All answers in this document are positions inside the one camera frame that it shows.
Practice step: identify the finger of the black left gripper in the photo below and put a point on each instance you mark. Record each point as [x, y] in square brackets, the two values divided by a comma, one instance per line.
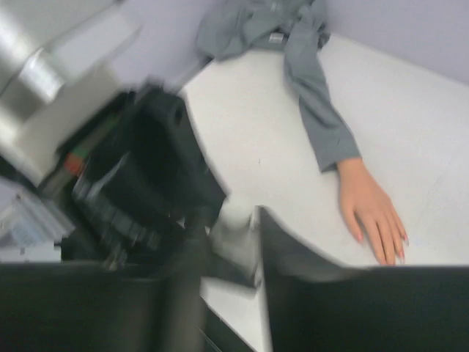
[190, 165]

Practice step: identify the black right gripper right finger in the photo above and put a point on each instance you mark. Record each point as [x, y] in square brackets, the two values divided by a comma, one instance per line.
[316, 305]

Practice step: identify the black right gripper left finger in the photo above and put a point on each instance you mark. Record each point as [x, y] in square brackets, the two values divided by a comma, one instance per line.
[87, 306]

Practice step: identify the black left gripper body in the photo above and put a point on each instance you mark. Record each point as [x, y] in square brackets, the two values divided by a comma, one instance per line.
[116, 182]

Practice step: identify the clear nail polish bottle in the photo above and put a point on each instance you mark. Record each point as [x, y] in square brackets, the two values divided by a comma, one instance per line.
[234, 241]

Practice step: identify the mannequin hand with pink nails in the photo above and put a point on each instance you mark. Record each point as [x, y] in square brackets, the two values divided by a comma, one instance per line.
[369, 212]

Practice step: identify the grey shirt with sleeve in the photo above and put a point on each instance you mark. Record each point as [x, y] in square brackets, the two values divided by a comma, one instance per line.
[298, 30]

